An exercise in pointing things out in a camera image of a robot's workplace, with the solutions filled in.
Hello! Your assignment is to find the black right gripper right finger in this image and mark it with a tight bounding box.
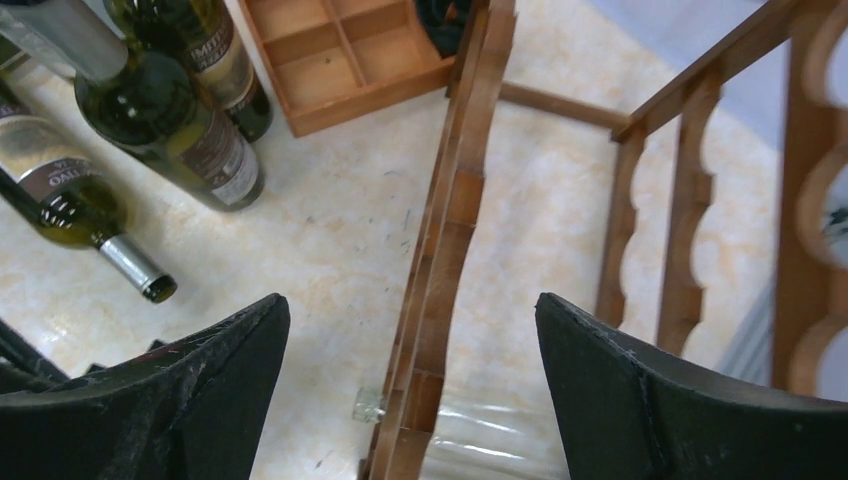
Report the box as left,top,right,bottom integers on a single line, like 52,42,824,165
535,293,847,479

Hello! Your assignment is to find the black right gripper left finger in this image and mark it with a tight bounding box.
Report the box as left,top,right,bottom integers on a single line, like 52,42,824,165
1,293,291,479

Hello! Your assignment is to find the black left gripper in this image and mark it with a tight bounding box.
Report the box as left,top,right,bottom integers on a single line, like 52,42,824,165
1,321,166,395

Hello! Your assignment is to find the clear glass bottle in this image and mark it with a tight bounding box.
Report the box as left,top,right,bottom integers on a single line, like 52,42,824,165
352,388,570,479

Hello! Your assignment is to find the wooden wine rack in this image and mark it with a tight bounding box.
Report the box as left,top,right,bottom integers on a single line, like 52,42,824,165
360,0,848,480

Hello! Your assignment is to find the green wine bottle lying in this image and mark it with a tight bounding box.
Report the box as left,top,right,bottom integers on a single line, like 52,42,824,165
1,85,178,304

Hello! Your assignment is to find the standing dark wine bottle front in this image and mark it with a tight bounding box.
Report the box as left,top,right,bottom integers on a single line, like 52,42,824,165
1,0,264,212

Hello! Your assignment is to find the standing dark wine bottle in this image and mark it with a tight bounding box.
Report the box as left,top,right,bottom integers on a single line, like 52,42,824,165
104,0,273,142
1,0,264,212

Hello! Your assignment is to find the standing dark wine bottle back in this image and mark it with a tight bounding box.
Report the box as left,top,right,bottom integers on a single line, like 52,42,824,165
104,0,273,142

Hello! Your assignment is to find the orange wooden compartment tray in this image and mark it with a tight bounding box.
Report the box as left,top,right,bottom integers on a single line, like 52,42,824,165
239,0,454,137

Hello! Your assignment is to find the black rolled item right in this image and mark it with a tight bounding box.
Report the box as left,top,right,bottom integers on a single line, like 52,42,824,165
414,0,472,58

